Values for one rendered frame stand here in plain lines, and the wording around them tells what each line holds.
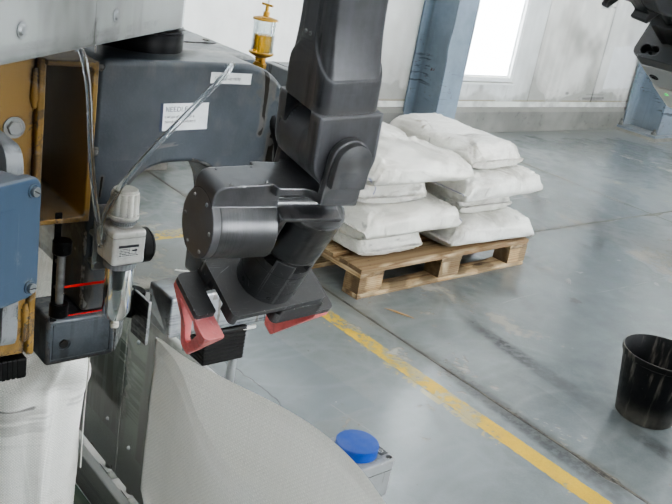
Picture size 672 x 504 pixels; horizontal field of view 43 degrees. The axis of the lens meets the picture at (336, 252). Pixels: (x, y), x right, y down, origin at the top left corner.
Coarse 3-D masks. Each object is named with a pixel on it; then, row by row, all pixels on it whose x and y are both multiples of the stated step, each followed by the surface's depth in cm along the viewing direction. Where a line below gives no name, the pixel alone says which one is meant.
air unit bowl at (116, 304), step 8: (104, 272) 88; (112, 272) 87; (120, 272) 87; (128, 272) 88; (104, 280) 88; (112, 280) 88; (120, 280) 88; (128, 280) 88; (104, 288) 88; (112, 288) 88; (120, 288) 88; (128, 288) 89; (104, 296) 89; (112, 296) 88; (120, 296) 88; (128, 296) 89; (104, 304) 89; (112, 304) 89; (120, 304) 89; (128, 304) 90; (104, 312) 89; (112, 312) 89; (120, 312) 89; (128, 312) 90; (112, 320) 90; (120, 320) 90
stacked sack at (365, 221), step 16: (352, 208) 370; (368, 208) 370; (384, 208) 377; (400, 208) 380; (416, 208) 383; (432, 208) 389; (448, 208) 395; (352, 224) 367; (368, 224) 363; (384, 224) 366; (400, 224) 373; (416, 224) 380; (432, 224) 387; (448, 224) 396
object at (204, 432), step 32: (160, 352) 93; (160, 384) 94; (192, 384) 91; (224, 384) 89; (160, 416) 95; (192, 416) 83; (224, 416) 90; (256, 416) 87; (288, 416) 85; (160, 448) 95; (192, 448) 83; (224, 448) 91; (256, 448) 88; (288, 448) 86; (320, 448) 83; (160, 480) 96; (192, 480) 83; (224, 480) 76; (256, 480) 89; (288, 480) 87; (320, 480) 83; (352, 480) 79
